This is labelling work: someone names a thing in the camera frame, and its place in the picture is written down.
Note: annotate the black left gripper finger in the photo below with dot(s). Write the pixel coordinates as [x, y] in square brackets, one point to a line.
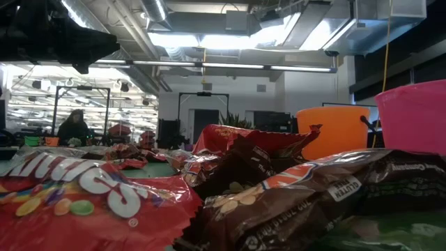
[92, 47]

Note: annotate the red Skittles pack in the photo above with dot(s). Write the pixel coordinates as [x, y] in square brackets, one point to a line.
[223, 139]
[127, 164]
[153, 156]
[87, 223]

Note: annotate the clear wrapped hard candy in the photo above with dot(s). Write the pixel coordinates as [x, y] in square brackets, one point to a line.
[48, 151]

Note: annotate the green clear wrapped candy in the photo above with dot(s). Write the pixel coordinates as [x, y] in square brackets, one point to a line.
[390, 233]

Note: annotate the person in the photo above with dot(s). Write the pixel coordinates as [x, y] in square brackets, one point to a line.
[74, 130]

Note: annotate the red background bag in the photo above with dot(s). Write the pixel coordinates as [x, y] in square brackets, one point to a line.
[147, 137]
[119, 130]

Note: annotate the small orange background bucket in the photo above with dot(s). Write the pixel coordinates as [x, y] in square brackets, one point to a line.
[51, 141]

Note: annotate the small green background bucket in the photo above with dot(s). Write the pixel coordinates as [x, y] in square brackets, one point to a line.
[32, 141]

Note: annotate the black equipment cabinet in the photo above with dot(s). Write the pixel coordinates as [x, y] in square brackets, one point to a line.
[169, 134]

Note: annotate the long ceiling light bar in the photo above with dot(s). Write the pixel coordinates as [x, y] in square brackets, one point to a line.
[230, 65]

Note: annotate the black shelving unit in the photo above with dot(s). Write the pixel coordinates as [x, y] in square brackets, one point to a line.
[271, 122]

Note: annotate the orange pumpkin face bucket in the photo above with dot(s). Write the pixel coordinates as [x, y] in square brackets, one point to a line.
[338, 132]

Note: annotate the pink plastic bucket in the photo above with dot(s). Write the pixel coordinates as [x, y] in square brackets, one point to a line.
[414, 118]

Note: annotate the black background rig frame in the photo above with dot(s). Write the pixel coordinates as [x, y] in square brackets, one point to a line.
[203, 93]
[54, 115]

